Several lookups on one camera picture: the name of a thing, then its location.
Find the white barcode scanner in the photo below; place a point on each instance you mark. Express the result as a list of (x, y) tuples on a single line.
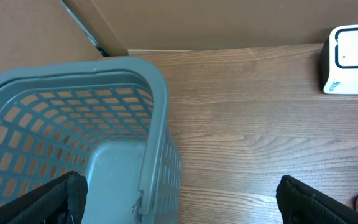
[(338, 61)]

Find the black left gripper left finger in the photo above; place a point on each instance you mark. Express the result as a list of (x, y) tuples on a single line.
[(62, 200)]

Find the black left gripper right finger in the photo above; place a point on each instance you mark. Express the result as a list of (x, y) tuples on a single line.
[(299, 203)]

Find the grey plastic shopping basket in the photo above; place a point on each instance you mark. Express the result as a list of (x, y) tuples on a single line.
[(107, 121)]

